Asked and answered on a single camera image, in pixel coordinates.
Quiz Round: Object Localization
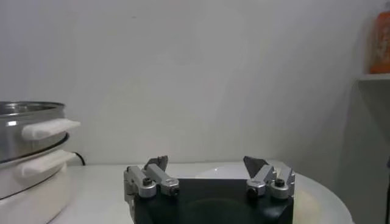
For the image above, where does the white round plate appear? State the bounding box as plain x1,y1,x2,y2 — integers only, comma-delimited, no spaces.
193,163,324,224

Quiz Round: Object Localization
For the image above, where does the white shelf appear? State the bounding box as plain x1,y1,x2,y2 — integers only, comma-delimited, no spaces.
350,72,390,224

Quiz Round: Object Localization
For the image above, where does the black pot power cord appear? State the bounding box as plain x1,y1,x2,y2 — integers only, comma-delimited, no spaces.
73,151,87,166

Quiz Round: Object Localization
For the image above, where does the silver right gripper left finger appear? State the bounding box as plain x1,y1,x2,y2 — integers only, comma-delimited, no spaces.
123,155,180,203

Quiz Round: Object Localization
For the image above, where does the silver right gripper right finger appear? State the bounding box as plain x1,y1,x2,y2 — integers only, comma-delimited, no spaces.
243,155,296,200

